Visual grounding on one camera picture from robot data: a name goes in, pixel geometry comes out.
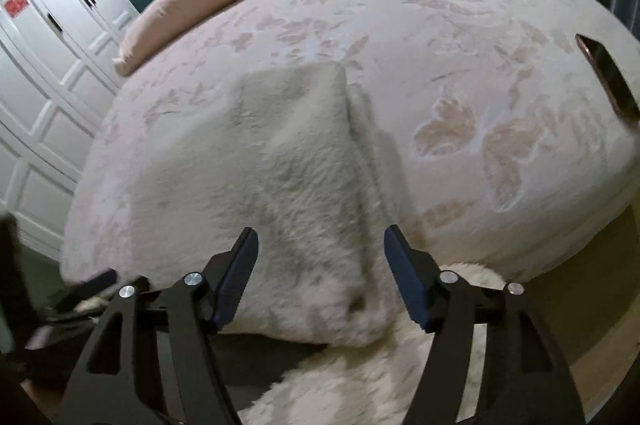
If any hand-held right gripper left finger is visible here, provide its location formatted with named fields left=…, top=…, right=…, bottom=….
left=52, top=227, right=259, bottom=425

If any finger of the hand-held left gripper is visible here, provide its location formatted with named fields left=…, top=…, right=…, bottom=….
left=65, top=269, right=118, bottom=301

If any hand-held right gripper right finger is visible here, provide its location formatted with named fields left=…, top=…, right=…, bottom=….
left=385, top=225, right=586, bottom=425

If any white fluffy garment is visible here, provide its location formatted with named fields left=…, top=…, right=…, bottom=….
left=130, top=61, right=506, bottom=425

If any white panelled wardrobe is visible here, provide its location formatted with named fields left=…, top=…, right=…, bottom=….
left=0, top=0, right=141, bottom=256

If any floral beige bedspread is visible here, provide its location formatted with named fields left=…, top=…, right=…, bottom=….
left=60, top=0, right=640, bottom=306

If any dark smartphone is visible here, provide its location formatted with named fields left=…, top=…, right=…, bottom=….
left=575, top=32, right=640, bottom=123

